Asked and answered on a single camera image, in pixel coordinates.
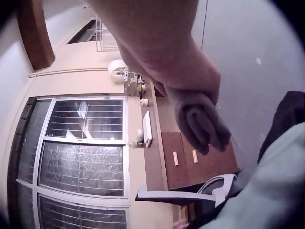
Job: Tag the person's right hand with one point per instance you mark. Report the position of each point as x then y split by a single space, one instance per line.
162 40

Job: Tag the grey cloth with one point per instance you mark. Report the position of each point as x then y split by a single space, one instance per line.
200 124

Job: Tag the cluster of small bottles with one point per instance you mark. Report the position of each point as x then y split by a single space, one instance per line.
135 83

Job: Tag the white round lamp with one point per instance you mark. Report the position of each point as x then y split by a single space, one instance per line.
116 70

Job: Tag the small white jar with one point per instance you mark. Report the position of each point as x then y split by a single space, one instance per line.
144 102

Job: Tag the white grille vent window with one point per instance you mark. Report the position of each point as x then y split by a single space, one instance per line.
95 33

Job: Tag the white keyboard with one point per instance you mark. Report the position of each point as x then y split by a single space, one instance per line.
147 128

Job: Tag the white computer mouse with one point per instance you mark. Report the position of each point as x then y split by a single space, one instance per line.
139 134

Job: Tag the small clear bottle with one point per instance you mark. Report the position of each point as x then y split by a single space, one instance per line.
135 144

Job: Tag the brown wooden desk with drawers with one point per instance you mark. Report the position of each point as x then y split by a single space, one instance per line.
176 162

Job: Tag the brown wooden beam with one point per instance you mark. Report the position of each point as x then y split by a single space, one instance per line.
35 33

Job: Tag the white and black office chair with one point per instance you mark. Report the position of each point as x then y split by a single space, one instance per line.
181 196

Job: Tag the person's body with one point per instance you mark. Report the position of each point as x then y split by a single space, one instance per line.
266 190

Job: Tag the barred white frame window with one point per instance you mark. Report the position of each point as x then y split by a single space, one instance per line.
78 155

